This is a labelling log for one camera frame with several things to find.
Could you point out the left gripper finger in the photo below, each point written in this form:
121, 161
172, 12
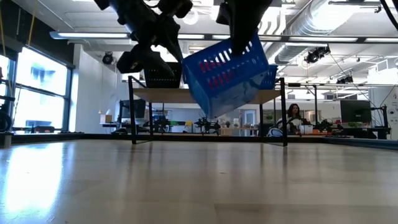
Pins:
176, 46
146, 60

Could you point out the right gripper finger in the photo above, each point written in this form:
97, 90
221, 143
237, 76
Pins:
244, 43

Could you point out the black slotted plastic basket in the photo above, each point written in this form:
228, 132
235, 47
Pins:
157, 83

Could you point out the wooden shelf with black legs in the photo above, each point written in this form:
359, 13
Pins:
161, 96

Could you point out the black ceiling spotlight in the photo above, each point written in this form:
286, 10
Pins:
315, 56
107, 58
345, 80

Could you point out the small dark monitor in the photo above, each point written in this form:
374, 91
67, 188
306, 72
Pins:
138, 109

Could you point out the overhead light bar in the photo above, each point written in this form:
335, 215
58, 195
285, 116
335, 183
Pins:
311, 39

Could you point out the cardboard box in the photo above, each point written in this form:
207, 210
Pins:
105, 118

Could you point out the person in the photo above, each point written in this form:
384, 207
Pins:
293, 112

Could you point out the large window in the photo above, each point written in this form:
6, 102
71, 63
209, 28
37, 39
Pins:
40, 109

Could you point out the large dark monitor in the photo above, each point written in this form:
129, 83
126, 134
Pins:
354, 111

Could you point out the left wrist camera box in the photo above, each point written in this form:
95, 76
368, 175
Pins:
177, 7

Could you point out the silver ventilation duct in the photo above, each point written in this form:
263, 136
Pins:
311, 21

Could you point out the black table edge frame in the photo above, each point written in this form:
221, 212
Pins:
93, 137

